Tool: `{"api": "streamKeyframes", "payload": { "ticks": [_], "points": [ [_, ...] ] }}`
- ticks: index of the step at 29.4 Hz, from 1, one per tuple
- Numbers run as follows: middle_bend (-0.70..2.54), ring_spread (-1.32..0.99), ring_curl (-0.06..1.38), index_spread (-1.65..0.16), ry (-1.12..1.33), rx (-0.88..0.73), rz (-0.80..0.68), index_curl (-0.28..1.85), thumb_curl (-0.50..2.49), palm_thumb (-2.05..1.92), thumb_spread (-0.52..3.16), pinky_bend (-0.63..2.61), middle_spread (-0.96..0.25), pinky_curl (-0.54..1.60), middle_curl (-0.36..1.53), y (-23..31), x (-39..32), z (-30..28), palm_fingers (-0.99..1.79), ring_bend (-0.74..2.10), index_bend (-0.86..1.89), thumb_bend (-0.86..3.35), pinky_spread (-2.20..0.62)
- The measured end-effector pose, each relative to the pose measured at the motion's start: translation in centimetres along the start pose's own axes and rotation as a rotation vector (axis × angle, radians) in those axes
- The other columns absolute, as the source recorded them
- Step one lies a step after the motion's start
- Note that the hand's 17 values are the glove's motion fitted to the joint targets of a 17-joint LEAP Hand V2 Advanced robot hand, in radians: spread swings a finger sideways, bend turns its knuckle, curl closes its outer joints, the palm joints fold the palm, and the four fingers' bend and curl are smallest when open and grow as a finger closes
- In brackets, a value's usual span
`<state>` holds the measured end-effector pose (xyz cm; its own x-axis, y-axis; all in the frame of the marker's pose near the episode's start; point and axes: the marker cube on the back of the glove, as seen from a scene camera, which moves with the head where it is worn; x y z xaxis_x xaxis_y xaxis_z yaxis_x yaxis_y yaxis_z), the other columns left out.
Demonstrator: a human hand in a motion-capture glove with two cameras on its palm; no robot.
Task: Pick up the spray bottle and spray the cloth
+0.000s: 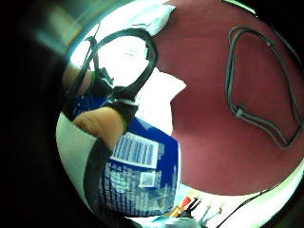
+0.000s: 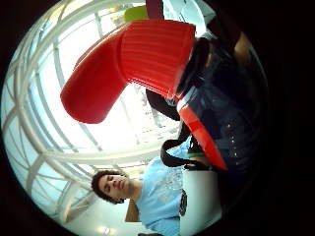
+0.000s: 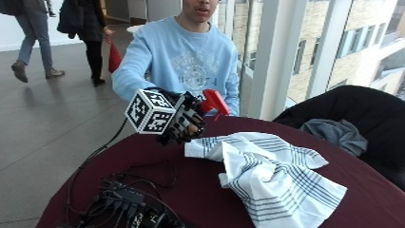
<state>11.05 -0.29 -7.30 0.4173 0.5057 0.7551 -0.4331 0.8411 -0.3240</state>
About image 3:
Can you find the white cube of black markers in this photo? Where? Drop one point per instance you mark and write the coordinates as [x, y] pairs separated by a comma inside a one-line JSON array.
[[148, 112]]

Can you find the the person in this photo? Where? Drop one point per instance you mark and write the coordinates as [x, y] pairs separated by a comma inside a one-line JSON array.
[[186, 60]]

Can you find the dark red tablecloth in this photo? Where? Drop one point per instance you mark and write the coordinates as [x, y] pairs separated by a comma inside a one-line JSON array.
[[203, 196]]

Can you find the white striped dish towel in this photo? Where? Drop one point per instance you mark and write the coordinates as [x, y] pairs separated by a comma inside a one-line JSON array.
[[269, 177]]

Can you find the red bag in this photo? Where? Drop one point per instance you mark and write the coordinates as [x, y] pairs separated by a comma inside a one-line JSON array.
[[114, 58]]

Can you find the grey cloth garment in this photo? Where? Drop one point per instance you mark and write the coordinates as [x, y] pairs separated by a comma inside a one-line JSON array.
[[337, 134]]

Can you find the black jacket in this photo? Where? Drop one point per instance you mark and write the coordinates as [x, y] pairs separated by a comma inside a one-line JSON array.
[[359, 120]]

